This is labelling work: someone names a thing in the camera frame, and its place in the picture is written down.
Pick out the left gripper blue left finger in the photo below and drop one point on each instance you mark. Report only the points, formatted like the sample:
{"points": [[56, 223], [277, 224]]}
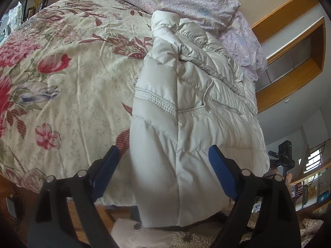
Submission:
{"points": [[51, 224]]}

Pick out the beige puffy down jacket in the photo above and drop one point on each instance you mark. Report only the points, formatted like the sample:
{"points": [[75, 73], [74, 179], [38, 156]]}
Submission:
{"points": [[190, 95]]}

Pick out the floral bed quilt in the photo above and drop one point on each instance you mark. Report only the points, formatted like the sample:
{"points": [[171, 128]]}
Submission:
{"points": [[68, 78]]}

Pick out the person's right hand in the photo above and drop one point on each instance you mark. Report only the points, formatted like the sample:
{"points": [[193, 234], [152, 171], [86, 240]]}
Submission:
{"points": [[288, 177]]}

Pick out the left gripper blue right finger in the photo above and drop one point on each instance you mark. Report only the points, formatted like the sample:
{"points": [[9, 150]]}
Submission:
{"points": [[277, 224]]}

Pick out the lilac pillow near wardrobe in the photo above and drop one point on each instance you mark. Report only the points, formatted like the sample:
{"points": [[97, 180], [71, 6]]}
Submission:
{"points": [[243, 46]]}

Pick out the wooden framed wardrobe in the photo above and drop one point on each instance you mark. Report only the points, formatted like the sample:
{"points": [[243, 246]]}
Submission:
{"points": [[294, 41]]}

